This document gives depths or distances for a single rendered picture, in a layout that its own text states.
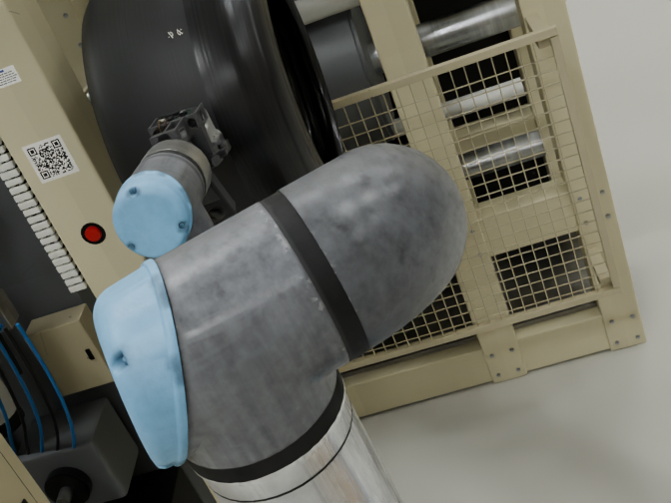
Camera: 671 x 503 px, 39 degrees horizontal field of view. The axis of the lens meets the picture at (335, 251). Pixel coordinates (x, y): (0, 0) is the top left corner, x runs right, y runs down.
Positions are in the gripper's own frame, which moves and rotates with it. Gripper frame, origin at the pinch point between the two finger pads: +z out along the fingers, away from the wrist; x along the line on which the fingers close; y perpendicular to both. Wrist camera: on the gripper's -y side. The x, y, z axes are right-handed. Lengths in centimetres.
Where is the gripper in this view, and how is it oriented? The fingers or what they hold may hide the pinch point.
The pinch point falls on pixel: (209, 138)
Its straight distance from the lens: 142.3
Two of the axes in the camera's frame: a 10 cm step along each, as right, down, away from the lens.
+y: -3.4, -8.6, -3.8
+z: 0.4, -4.2, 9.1
